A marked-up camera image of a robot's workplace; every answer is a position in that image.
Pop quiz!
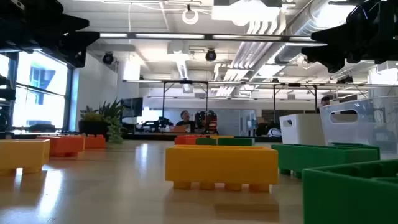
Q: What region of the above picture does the person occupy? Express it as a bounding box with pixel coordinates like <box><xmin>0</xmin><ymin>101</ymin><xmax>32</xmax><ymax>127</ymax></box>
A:
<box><xmin>175</xmin><ymin>110</ymin><xmax>197</xmax><ymax>134</ymax></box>
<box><xmin>319</xmin><ymin>96</ymin><xmax>331</xmax><ymax>113</ymax></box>

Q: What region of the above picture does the white black ball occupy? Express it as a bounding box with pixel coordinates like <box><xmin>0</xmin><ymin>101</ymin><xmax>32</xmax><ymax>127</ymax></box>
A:
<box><xmin>266</xmin><ymin>126</ymin><xmax>282</xmax><ymax>138</ymax></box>

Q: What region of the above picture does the clear plastic bin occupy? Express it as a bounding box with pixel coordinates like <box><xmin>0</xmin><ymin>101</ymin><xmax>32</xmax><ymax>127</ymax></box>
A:
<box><xmin>319</xmin><ymin>95</ymin><xmax>398</xmax><ymax>161</ymax></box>

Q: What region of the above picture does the potted succulent plant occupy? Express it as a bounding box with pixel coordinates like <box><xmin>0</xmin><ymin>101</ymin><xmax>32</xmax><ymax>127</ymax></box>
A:
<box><xmin>77</xmin><ymin>98</ymin><xmax>126</xmax><ymax>145</ymax></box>

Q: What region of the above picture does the white plastic bin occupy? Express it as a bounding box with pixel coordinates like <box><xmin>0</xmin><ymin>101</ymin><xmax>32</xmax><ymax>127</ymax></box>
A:
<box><xmin>279</xmin><ymin>113</ymin><xmax>326</xmax><ymax>147</ymax></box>

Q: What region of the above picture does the red black robot equipment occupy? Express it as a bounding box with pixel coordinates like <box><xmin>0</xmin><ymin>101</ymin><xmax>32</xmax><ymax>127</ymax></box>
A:
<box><xmin>194</xmin><ymin>110</ymin><xmax>218</xmax><ymax>134</ymax></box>

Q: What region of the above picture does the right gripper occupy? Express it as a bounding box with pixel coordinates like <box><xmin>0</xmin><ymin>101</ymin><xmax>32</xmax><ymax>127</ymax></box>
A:
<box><xmin>300</xmin><ymin>0</ymin><xmax>398</xmax><ymax>73</ymax></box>

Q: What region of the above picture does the white ceiling fixture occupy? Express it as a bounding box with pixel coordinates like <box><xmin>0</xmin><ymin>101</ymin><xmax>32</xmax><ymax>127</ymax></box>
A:
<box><xmin>211</xmin><ymin>0</ymin><xmax>282</xmax><ymax>26</ymax></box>

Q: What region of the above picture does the long linear ceiling light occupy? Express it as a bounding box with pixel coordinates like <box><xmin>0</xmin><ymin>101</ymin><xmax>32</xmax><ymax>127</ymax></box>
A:
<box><xmin>98</xmin><ymin>32</ymin><xmax>315</xmax><ymax>43</ymax></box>

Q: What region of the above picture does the black monitor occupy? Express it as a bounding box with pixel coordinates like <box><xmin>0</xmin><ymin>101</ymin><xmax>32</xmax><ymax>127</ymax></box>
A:
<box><xmin>120</xmin><ymin>96</ymin><xmax>144</xmax><ymax>119</ymax></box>

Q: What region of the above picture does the large window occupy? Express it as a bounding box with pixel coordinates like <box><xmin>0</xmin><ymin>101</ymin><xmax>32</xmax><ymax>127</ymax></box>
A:
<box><xmin>0</xmin><ymin>50</ymin><xmax>74</xmax><ymax>132</ymax></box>

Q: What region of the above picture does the silver ventilation duct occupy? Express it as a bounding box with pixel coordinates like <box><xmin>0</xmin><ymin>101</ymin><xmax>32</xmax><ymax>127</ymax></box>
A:
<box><xmin>273</xmin><ymin>0</ymin><xmax>355</xmax><ymax>65</ymax></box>

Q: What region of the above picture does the orange crate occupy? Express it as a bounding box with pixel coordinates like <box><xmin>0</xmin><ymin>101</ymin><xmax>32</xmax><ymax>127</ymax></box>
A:
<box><xmin>170</xmin><ymin>124</ymin><xmax>188</xmax><ymax>134</ymax></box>

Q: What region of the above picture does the black metal table frame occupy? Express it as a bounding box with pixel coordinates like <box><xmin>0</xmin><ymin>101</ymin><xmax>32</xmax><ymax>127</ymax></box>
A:
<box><xmin>0</xmin><ymin>132</ymin><xmax>282</xmax><ymax>143</ymax></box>

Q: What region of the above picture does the small yellow square brick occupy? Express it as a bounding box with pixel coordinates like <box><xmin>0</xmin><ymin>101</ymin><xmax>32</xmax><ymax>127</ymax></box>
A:
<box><xmin>0</xmin><ymin>139</ymin><xmax>51</xmax><ymax>175</ymax></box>

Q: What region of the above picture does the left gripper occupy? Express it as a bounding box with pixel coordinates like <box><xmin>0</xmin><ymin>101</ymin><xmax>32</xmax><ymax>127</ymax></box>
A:
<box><xmin>0</xmin><ymin>0</ymin><xmax>101</xmax><ymax>68</ymax></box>

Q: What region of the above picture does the white cable coil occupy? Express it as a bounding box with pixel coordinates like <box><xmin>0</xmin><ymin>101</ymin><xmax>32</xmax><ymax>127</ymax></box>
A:
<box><xmin>182</xmin><ymin>4</ymin><xmax>200</xmax><ymax>26</ymax></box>

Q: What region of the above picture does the black workstation frame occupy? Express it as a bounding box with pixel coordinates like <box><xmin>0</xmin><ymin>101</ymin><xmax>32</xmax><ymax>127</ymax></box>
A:
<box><xmin>161</xmin><ymin>80</ymin><xmax>210</xmax><ymax>135</ymax></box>
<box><xmin>272</xmin><ymin>82</ymin><xmax>318</xmax><ymax>125</ymax></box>

